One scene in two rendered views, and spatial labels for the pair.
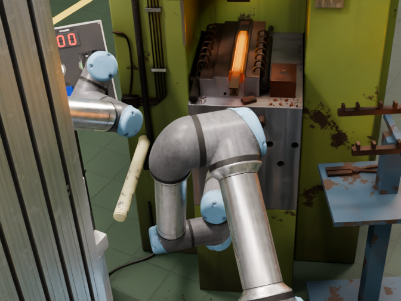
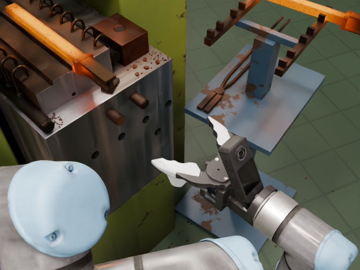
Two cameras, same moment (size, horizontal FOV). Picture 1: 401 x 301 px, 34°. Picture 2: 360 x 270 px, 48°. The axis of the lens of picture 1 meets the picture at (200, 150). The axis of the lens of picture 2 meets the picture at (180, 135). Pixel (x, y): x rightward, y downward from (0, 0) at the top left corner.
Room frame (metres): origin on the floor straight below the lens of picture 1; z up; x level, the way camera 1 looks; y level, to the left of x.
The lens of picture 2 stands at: (1.28, 0.32, 1.57)
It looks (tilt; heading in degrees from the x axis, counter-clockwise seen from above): 49 degrees down; 306
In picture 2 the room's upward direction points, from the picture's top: straight up
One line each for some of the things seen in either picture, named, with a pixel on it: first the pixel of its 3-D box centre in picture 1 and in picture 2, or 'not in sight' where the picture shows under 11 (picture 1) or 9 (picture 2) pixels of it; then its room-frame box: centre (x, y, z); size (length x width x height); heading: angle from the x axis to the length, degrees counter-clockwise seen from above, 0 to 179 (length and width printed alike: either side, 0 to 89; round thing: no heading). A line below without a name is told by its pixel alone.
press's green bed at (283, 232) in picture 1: (249, 205); (90, 186); (2.08, -0.20, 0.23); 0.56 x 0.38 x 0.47; 171
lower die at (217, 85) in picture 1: (234, 55); (27, 40); (2.08, -0.14, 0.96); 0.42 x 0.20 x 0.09; 171
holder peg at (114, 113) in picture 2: not in sight; (115, 117); (1.79, -0.13, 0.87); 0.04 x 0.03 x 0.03; 171
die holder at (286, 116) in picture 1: (250, 115); (65, 103); (2.08, -0.20, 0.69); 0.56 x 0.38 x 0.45; 171
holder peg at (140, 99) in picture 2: (261, 121); (140, 100); (1.78, -0.21, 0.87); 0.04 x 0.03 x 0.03; 171
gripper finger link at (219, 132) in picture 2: not in sight; (219, 140); (1.51, -0.13, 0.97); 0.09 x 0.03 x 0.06; 135
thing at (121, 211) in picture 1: (133, 176); not in sight; (1.84, 0.25, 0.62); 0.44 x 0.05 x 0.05; 171
